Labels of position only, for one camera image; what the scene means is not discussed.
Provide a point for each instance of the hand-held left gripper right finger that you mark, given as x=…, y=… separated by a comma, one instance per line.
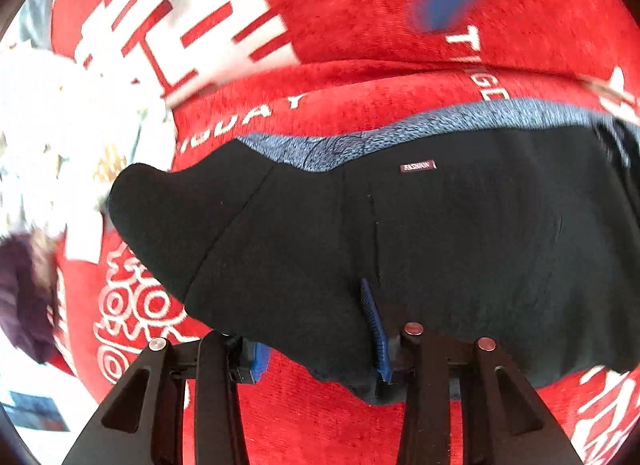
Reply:
x=375, y=335

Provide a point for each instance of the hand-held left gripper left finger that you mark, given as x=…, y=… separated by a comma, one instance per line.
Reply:
x=215, y=395

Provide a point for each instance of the black pants with floral stripes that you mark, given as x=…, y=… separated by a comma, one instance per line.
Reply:
x=450, y=245

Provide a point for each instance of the red printed blanket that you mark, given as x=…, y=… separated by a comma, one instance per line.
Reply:
x=375, y=20

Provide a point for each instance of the dark blue floor mat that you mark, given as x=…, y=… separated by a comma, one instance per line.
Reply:
x=37, y=410

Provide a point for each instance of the dark purple cloth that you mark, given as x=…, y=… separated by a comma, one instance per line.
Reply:
x=22, y=295

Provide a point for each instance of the white printed garment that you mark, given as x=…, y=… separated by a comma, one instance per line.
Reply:
x=65, y=120

